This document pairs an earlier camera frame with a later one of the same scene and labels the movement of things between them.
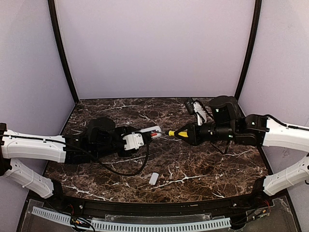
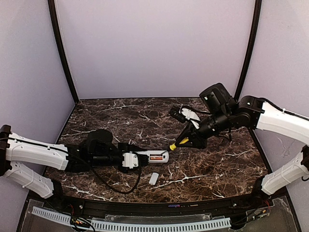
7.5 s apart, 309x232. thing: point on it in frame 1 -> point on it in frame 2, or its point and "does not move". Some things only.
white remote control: (155, 131) -> (157, 156)
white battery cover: (153, 178) does not move
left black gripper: (147, 137) -> (143, 160)
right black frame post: (257, 16) does not move
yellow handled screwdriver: (172, 133) -> (173, 146)
